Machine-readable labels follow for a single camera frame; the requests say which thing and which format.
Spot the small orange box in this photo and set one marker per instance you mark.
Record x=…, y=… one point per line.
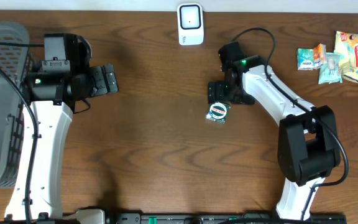
x=319, y=55

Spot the black round-logo packet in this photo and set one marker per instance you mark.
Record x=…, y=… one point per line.
x=218, y=112

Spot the white blue snack bag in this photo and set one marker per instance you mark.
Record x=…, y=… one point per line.
x=346, y=45

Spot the white barcode scanner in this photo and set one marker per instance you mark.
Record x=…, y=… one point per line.
x=190, y=24

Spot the small teal box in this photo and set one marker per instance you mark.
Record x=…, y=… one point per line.
x=305, y=59

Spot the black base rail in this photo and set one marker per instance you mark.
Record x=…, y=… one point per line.
x=99, y=215

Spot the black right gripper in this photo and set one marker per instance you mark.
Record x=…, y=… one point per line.
x=215, y=87

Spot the teal candy pouch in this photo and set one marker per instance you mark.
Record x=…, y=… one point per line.
x=330, y=71

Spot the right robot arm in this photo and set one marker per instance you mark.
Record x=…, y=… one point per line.
x=310, y=154

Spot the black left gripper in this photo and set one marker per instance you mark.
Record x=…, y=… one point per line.
x=104, y=87

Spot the grey plastic shopping basket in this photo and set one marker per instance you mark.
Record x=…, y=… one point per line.
x=15, y=61

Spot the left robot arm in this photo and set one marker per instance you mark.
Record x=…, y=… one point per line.
x=51, y=91

